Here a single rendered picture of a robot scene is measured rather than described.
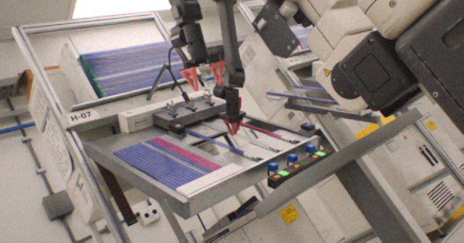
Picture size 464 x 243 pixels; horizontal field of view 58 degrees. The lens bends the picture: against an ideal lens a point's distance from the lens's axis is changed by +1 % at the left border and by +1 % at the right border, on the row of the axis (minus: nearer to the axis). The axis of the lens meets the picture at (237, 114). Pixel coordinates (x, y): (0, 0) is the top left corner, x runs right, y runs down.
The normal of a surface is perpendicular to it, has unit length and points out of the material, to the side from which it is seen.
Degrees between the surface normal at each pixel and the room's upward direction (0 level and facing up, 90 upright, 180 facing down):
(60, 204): 90
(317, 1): 90
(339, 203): 90
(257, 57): 90
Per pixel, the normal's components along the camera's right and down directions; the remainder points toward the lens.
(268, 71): -0.73, 0.25
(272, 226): 0.45, -0.53
